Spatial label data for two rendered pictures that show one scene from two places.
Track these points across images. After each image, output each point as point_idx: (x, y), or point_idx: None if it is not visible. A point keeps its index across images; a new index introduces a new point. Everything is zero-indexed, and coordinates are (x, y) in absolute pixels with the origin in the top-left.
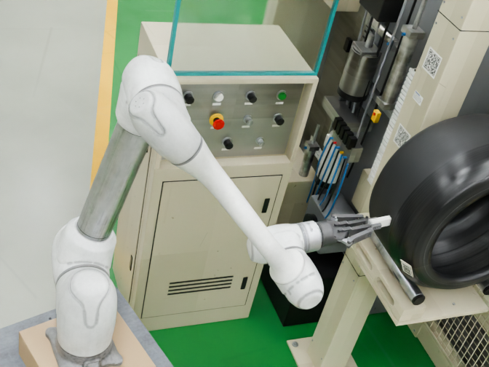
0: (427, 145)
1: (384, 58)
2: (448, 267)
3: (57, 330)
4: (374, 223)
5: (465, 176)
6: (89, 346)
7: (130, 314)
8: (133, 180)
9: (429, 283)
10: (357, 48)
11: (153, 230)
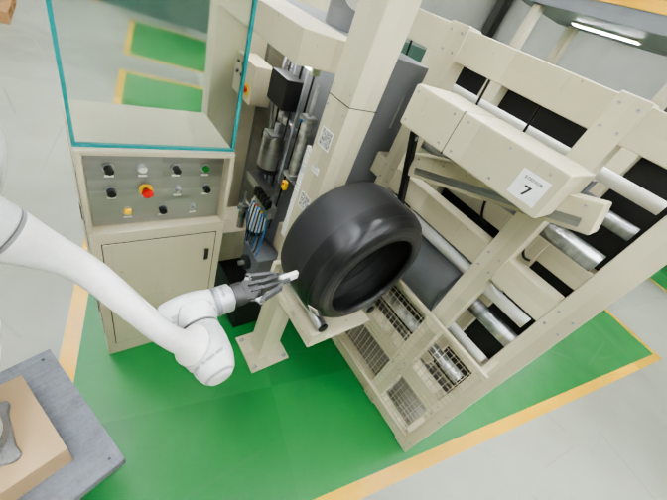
0: (326, 209)
1: (288, 141)
2: (341, 296)
3: None
4: (284, 279)
5: (359, 236)
6: None
7: (61, 377)
8: None
9: (331, 316)
10: (268, 133)
11: None
